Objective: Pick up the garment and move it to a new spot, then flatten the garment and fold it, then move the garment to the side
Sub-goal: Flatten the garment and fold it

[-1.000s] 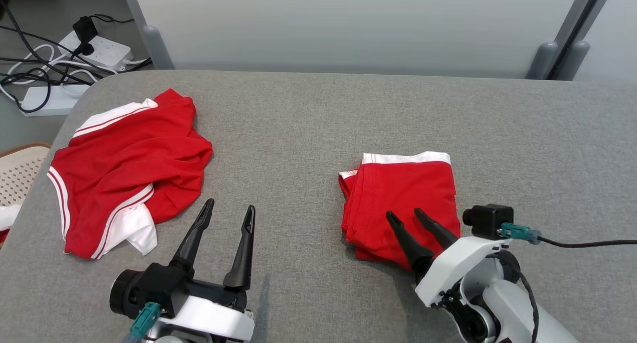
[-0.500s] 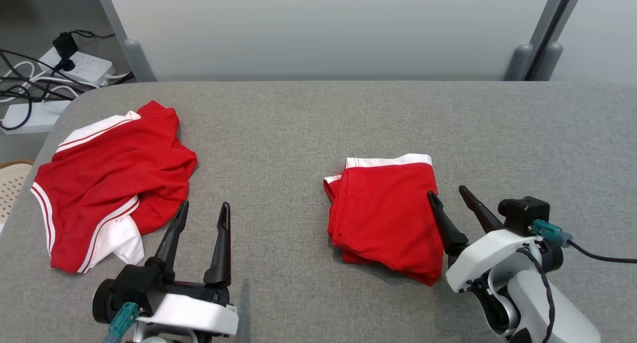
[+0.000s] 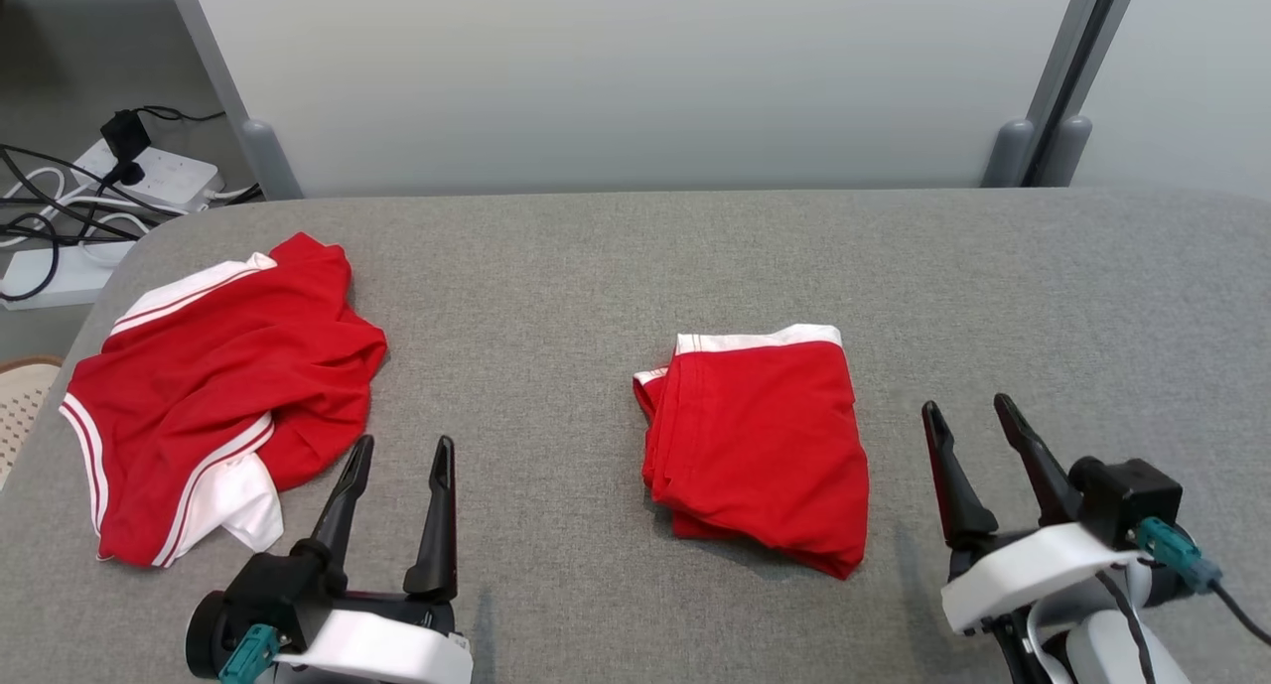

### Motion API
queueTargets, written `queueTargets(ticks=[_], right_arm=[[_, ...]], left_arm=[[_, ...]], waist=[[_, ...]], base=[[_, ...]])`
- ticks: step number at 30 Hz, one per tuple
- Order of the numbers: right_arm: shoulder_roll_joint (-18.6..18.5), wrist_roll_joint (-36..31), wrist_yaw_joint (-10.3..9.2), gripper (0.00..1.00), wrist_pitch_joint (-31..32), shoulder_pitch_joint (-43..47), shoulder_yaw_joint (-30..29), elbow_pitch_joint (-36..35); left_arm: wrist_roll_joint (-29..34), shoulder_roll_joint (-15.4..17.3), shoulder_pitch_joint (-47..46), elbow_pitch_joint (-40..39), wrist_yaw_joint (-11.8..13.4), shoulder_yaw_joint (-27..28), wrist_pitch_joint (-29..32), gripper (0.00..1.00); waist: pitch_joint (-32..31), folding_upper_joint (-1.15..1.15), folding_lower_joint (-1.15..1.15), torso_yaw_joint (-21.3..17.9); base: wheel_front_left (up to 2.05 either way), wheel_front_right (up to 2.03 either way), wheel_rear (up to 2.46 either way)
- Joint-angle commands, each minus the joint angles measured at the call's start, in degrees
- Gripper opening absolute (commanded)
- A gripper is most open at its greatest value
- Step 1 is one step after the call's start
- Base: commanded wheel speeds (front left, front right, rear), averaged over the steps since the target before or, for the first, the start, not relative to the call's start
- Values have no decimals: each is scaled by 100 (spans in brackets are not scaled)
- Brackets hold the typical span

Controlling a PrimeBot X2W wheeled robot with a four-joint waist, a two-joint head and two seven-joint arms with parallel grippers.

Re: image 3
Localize teal left camera connector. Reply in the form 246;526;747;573
216;624;282;684

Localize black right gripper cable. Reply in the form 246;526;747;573
1092;568;1158;684

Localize cream perforated laundry basket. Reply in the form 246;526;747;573
0;356;63;488

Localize red shorts with white stripes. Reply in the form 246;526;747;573
634;324;870;580

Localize teal camera connector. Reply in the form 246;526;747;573
1135;517;1224;594
216;624;282;684

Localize white multi-socket power strip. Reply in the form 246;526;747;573
71;138;224;213

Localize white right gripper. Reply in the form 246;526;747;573
923;394;1148;635

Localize black right camera cable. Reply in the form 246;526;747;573
1206;580;1271;647

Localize black power adapter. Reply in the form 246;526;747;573
99;110;152;185

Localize flat white power strip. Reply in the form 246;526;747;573
0;242;135;311

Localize thin black adapter cable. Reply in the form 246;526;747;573
139;105;227;125

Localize grey partition post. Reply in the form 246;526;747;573
981;0;1105;189
1033;0;1145;187
164;0;304;201

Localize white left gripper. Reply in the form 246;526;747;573
273;436;475;684

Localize white partition panel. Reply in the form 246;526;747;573
187;0;1083;199
1072;0;1271;201

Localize teal right camera connector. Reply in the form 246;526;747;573
1135;517;1224;594

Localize red shirt with white sleeves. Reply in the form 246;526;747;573
58;232;388;569

